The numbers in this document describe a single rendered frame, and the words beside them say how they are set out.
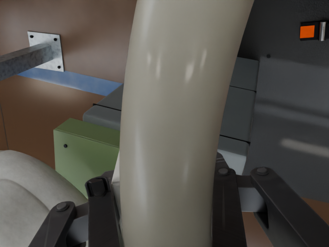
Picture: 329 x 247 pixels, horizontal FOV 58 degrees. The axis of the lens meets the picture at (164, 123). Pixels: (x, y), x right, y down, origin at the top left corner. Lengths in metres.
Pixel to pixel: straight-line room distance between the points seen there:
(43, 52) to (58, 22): 0.17
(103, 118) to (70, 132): 0.08
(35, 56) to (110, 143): 1.07
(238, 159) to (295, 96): 0.82
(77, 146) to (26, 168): 0.16
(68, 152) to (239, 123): 0.42
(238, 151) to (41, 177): 0.40
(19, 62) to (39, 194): 1.09
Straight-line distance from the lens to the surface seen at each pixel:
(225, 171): 0.16
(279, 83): 1.41
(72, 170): 0.75
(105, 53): 1.59
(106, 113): 0.74
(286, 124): 1.49
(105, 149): 0.66
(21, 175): 0.57
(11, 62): 1.54
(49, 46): 1.74
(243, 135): 0.73
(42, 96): 1.93
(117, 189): 0.16
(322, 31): 1.34
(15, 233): 0.53
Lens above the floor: 1.35
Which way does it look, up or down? 58 degrees down
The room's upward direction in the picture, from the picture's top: 145 degrees counter-clockwise
